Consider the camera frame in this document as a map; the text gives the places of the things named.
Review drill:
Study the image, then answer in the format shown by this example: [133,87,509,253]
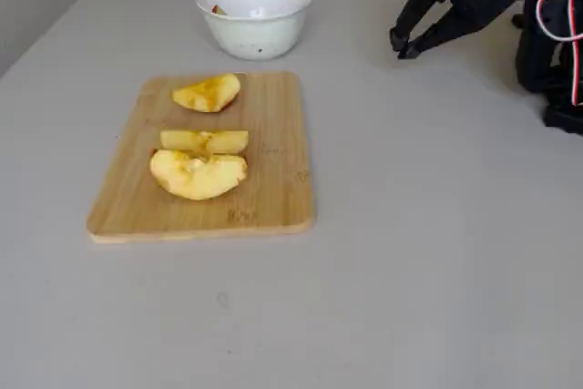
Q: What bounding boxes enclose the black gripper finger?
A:
[389,0,446,52]
[396,0,485,61]

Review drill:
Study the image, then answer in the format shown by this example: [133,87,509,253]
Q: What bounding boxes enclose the white bowl with butterfly print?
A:
[195,0,314,61]

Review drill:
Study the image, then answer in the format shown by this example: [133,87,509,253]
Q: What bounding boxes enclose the small apple slice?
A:
[171,72,241,114]

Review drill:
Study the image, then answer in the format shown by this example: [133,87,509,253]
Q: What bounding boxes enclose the wooden cutting board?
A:
[85,71,317,244]

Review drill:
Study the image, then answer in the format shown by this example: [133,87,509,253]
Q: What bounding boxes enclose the narrow apple slice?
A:
[159,128,251,156]

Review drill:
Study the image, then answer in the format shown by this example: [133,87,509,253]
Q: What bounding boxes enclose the large apple slice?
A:
[148,148,250,201]

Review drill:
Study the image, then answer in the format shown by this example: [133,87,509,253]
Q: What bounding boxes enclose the white and red servo wire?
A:
[535,0,583,107]

